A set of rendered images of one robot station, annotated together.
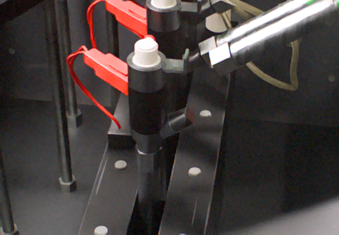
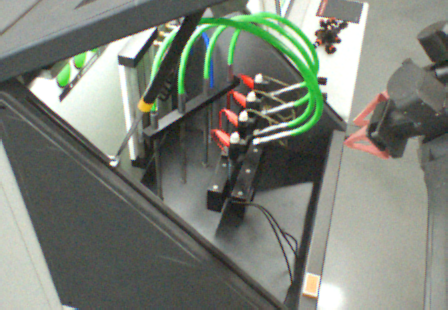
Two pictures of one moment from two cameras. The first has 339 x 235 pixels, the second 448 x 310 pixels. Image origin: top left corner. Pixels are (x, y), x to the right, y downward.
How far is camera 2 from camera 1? 0.62 m
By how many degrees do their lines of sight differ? 8
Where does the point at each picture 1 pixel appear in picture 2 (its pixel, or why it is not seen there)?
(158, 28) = (240, 125)
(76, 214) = (207, 176)
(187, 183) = (245, 174)
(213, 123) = (257, 154)
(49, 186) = (198, 164)
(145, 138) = (232, 161)
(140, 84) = (232, 146)
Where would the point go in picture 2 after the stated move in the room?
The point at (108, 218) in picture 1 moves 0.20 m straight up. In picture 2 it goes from (218, 183) to (220, 124)
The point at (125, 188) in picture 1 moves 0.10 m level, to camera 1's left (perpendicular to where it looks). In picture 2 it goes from (224, 173) to (186, 167)
